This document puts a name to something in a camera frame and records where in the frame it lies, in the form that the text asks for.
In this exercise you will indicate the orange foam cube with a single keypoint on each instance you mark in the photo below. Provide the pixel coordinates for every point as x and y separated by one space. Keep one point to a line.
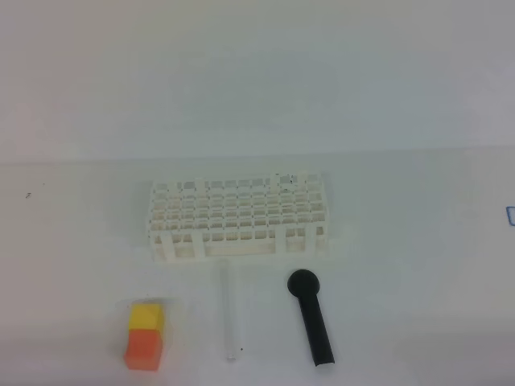
144 350

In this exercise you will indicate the white test tube rack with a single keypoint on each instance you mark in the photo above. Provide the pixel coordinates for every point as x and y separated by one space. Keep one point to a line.
261 215

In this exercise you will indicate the black rubber dropper bulb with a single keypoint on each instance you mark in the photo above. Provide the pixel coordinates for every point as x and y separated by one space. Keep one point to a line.
304 285

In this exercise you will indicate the clear glass test tube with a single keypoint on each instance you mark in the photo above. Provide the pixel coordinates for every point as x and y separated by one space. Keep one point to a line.
228 310

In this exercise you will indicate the yellow foam cube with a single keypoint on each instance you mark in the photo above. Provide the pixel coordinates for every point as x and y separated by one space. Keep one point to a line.
147 316

